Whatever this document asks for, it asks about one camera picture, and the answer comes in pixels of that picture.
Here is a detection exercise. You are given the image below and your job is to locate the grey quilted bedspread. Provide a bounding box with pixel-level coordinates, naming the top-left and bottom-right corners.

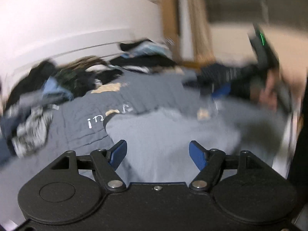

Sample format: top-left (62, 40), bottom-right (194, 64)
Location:
top-left (0, 70), bottom-right (241, 183)

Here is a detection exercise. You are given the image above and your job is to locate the crumpled grey garment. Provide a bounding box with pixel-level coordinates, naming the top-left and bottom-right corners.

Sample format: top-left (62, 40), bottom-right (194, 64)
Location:
top-left (12, 107), bottom-right (53, 158)

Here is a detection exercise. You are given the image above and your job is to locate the grey sweatshirt with dark collar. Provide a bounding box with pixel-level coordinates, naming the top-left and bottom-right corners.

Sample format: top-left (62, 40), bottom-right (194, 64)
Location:
top-left (106, 99), bottom-right (287, 184)

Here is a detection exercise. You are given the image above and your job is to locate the dark dotted folded garment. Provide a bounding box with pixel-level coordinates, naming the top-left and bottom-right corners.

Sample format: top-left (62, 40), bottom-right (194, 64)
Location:
top-left (197, 63), bottom-right (260, 98)

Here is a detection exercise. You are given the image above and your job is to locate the brown folded garment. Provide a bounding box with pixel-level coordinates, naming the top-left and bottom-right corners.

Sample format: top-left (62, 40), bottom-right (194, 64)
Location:
top-left (58, 56), bottom-right (107, 70)

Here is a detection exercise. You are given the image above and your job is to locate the blue folded shirt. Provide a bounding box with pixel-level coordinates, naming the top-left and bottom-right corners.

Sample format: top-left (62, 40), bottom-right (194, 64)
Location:
top-left (42, 77), bottom-right (74, 101)

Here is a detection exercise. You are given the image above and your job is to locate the stack of folded clothes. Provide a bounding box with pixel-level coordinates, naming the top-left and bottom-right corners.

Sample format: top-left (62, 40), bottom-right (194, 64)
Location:
top-left (109, 39), bottom-right (177, 73)

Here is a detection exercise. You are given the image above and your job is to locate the black clothes pile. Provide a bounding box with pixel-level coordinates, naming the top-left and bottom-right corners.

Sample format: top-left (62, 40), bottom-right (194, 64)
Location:
top-left (4, 59), bottom-right (123, 110)

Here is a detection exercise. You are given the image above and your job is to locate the navy blue garment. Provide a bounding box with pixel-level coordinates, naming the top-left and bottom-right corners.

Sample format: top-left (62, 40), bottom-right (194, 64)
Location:
top-left (1, 106), bottom-right (47, 165)

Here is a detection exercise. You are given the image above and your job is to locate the person's right hand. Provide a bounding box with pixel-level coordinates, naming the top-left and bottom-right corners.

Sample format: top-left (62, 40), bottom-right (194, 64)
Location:
top-left (258, 70), bottom-right (280, 111)

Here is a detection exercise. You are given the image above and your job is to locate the wooden bedside table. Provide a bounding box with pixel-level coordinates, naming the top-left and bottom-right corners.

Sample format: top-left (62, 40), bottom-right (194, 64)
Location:
top-left (180, 60), bottom-right (206, 70)

